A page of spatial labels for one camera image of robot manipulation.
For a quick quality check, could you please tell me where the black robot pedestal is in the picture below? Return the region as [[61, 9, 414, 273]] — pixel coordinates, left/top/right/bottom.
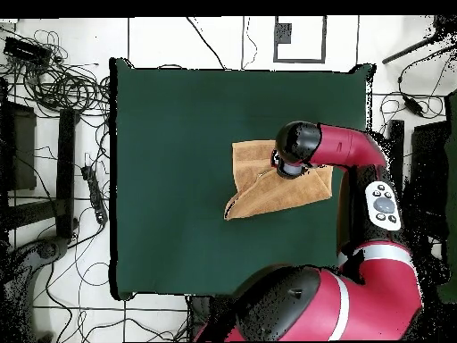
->
[[187, 294, 219, 340]]

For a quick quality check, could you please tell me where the dark green table cloth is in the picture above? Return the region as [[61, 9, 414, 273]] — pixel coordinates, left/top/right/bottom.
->
[[109, 57, 376, 300]]

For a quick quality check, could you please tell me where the black power strip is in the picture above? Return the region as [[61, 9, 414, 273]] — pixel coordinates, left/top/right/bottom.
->
[[80, 164, 109, 225]]

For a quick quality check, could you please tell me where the black electronics box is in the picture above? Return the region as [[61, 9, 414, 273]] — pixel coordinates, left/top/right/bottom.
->
[[2, 36, 54, 67]]

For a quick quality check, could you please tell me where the dark box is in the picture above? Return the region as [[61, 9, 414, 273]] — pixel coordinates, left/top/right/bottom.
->
[[0, 101, 37, 192], [408, 121, 451, 222]]

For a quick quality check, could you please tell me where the black tripod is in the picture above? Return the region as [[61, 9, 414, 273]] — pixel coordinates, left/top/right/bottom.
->
[[381, 14, 457, 65]]

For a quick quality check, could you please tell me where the orange terry towel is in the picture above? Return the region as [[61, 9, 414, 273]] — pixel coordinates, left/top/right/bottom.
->
[[223, 139, 334, 221]]

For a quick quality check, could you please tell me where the black power adapter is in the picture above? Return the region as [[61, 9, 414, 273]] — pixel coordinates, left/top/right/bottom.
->
[[403, 96, 426, 115]]

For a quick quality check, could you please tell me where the thin black cable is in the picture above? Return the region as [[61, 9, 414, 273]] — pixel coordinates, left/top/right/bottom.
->
[[241, 16, 259, 70], [185, 16, 227, 70]]

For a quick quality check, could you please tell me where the grey square frame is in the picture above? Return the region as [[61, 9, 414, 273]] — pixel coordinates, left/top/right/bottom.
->
[[273, 15, 328, 64]]

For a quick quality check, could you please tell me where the black stand base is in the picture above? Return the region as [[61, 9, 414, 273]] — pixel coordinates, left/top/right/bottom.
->
[[3, 235, 71, 322]]

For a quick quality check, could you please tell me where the tangled black cable bundle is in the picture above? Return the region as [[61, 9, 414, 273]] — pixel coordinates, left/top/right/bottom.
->
[[378, 90, 451, 144], [0, 29, 112, 119]]

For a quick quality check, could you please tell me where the dark grey square patch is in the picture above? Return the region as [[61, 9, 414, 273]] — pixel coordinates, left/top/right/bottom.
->
[[275, 22, 293, 45]]

